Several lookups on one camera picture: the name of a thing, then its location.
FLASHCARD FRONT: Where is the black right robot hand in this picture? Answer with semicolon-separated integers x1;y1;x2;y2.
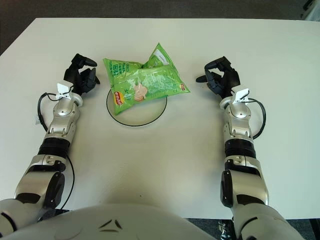
195;56;241;99

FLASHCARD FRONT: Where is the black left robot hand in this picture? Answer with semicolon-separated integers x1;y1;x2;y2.
62;53;101;96

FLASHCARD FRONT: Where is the green chips bag with logo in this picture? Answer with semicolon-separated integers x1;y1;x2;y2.
103;57;168;116

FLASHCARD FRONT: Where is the white plate with black rim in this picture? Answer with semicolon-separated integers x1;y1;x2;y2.
106;84;168;128

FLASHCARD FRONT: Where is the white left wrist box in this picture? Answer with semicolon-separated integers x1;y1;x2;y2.
56;83;73;100

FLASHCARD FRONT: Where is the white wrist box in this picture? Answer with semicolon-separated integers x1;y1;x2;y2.
231;87;251;105
56;83;73;100

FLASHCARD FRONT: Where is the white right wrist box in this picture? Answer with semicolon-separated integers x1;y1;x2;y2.
231;87;251;105

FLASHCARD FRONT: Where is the grey background object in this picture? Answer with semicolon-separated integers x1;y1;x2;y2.
302;0;320;22

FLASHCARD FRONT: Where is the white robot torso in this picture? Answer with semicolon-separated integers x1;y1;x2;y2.
4;201;226;240

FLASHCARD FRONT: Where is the metal part under table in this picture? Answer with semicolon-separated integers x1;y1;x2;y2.
216;219;235;240

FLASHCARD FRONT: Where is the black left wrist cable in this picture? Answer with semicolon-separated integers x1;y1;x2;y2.
37;92;73;132

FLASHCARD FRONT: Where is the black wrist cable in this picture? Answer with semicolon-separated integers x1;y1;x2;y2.
37;92;73;132
246;98;266;140

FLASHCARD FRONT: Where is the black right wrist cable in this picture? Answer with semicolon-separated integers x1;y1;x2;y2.
246;98;266;140

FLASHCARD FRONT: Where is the thin black left elbow cable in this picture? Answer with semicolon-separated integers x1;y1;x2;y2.
59;156;75;210

